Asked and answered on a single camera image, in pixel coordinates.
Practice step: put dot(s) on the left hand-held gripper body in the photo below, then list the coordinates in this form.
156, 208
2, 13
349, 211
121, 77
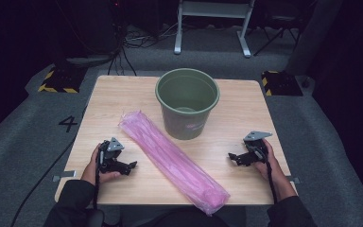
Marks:
110, 157

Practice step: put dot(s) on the black tripod stand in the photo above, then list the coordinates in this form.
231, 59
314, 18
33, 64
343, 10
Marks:
269, 41

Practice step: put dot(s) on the black equipment cabinet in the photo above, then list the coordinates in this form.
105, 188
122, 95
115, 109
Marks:
88, 25

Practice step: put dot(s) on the white desk frame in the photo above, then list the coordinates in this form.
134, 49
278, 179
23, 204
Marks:
212, 9

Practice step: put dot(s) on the black yellow striped floor plate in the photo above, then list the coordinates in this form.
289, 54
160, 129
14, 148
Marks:
283, 85
60, 82

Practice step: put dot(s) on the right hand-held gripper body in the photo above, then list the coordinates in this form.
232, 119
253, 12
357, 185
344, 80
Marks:
256, 151

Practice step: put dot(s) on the person's lap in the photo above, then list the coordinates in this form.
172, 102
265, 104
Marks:
186, 220

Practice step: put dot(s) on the pink plastic bag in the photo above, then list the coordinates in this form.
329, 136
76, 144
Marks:
170, 157

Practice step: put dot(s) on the grey stand base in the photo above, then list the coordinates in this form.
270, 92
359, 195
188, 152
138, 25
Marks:
91, 60

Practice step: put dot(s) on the person's right hand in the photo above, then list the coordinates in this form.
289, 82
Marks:
272, 168

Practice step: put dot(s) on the green plastic bucket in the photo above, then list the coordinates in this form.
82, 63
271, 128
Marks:
186, 126

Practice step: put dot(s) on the person's left hand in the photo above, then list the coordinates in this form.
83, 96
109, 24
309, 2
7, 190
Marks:
89, 171

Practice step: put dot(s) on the grey curtain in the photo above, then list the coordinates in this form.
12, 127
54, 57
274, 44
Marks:
312, 38

